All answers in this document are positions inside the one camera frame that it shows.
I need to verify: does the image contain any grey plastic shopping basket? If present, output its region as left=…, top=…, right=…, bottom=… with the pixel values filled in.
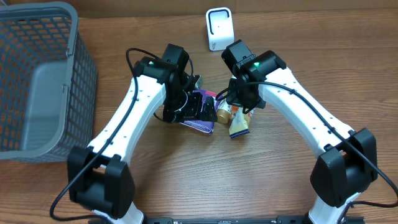
left=1, top=2, right=98, bottom=162

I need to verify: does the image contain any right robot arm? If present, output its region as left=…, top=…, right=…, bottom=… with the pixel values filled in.
left=221, top=40, right=377, bottom=223

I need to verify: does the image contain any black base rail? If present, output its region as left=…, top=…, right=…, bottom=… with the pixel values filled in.
left=88, top=216, right=366, bottom=224

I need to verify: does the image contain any purple sanitary pad pack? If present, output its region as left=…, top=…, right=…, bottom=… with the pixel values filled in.
left=181, top=90, right=220, bottom=135

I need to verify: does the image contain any white blue snack bag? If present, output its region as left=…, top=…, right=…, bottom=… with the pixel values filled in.
left=229, top=119, right=249, bottom=139

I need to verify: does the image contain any small orange snack packet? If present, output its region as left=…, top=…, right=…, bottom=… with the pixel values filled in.
left=231, top=106, right=254, bottom=125

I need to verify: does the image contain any white barcode scanner stand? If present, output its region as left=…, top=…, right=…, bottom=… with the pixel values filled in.
left=205, top=7, right=234, bottom=51

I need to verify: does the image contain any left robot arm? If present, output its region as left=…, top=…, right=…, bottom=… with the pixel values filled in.
left=60, top=44, right=217, bottom=223

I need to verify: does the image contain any white cream tube gold cap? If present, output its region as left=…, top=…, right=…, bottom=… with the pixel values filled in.
left=216, top=99, right=232, bottom=124

